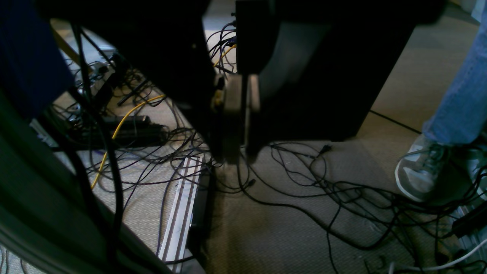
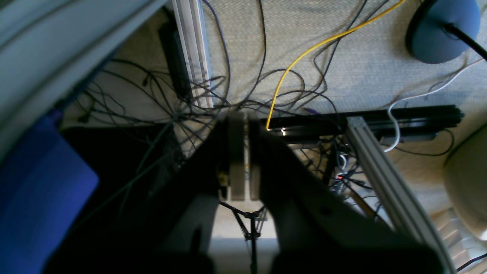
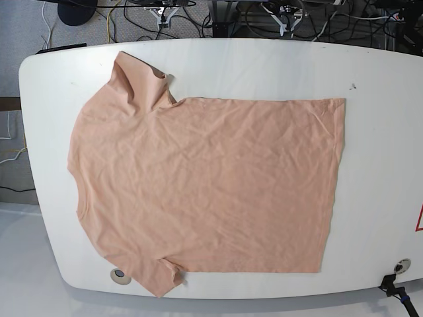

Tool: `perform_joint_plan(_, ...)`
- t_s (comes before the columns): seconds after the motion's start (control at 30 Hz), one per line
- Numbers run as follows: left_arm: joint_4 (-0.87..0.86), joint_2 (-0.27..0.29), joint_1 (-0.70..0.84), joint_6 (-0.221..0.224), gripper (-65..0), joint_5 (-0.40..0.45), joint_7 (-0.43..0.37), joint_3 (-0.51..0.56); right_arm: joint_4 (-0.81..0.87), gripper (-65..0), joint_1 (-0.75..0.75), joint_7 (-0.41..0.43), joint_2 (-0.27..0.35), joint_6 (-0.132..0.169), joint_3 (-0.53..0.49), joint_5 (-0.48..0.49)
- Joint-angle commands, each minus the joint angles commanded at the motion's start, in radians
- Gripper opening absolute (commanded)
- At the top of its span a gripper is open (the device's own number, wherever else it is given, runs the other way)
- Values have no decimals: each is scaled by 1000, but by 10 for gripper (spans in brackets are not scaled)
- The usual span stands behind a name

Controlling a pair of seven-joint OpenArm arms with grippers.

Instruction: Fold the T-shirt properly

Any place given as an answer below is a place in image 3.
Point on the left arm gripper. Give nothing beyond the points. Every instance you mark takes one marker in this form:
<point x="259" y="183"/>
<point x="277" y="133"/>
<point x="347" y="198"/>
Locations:
<point x="288" y="16"/>

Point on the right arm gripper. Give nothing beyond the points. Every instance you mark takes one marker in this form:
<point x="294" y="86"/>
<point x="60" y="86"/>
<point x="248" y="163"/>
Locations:
<point x="162" y="15"/>

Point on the peach pink T-shirt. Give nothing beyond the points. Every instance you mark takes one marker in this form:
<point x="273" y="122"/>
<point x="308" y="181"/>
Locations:
<point x="203" y="185"/>

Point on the black round stand base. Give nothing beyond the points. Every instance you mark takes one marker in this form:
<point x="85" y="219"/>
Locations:
<point x="76" y="13"/>

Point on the red triangle sticker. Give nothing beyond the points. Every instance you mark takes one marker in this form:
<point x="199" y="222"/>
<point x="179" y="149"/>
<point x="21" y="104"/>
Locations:
<point x="419" y="225"/>

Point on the black metal frame post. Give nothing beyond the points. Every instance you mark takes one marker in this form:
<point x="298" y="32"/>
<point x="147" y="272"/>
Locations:
<point x="224" y="18"/>

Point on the left table cable grommet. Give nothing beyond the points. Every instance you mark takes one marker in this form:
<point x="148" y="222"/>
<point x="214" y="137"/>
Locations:
<point x="119" y="277"/>

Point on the table cable grommet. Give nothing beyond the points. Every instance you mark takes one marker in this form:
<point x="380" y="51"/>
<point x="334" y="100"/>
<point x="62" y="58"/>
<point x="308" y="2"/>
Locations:
<point x="119" y="277"/>
<point x="402" y="266"/>

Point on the right table cable grommet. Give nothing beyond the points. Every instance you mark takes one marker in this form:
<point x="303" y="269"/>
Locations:
<point x="402" y="266"/>

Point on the black clamp with cable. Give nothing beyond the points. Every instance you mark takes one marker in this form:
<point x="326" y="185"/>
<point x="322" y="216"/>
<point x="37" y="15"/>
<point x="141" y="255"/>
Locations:
<point x="391" y="290"/>

